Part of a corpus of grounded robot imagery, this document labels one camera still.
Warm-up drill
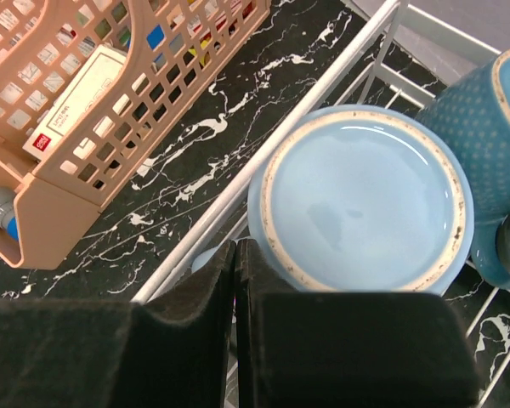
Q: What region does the blue capped small bottle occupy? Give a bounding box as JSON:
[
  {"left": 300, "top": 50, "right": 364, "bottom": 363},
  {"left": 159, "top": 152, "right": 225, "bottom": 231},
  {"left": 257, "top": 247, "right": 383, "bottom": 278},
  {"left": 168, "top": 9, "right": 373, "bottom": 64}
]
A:
[{"left": 0, "top": 186, "right": 19, "bottom": 241}]

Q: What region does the blue round container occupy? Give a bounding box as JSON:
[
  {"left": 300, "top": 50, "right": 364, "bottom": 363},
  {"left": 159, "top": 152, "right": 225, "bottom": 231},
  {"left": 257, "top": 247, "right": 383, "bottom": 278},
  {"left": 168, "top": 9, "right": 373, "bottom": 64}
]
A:
[{"left": 146, "top": 25, "right": 166, "bottom": 50}]

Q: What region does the white wire dish rack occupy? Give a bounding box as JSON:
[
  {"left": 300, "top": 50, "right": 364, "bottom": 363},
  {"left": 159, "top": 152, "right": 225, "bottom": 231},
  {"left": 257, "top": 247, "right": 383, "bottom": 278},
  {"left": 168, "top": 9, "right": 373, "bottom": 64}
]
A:
[{"left": 136, "top": 1, "right": 510, "bottom": 407}]

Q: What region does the light blue mug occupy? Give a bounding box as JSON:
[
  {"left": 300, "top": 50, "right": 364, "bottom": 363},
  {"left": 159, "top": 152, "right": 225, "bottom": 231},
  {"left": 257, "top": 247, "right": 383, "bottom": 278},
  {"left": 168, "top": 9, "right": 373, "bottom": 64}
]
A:
[{"left": 247, "top": 105, "right": 474, "bottom": 295}]

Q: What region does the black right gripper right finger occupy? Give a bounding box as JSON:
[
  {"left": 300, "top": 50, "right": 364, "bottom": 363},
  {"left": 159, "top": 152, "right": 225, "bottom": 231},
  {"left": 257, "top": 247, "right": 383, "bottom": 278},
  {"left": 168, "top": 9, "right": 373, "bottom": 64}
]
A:
[{"left": 235, "top": 239, "right": 479, "bottom": 407}]

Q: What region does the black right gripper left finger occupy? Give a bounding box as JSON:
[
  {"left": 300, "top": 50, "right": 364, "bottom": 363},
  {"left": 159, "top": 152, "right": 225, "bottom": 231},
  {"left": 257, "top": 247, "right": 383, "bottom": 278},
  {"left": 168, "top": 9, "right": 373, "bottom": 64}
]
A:
[{"left": 0, "top": 241, "right": 236, "bottom": 407}]

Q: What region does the white mug blue handle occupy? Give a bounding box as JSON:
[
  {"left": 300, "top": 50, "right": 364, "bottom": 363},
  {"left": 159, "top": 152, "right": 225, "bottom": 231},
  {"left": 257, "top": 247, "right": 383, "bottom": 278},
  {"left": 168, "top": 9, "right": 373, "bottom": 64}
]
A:
[{"left": 416, "top": 49, "right": 510, "bottom": 289}]

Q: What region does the peach plastic file organizer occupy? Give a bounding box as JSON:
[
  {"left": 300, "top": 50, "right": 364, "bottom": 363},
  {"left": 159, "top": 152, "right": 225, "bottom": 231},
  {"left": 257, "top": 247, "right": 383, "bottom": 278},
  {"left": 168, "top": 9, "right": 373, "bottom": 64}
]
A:
[{"left": 0, "top": 1, "right": 270, "bottom": 269}]

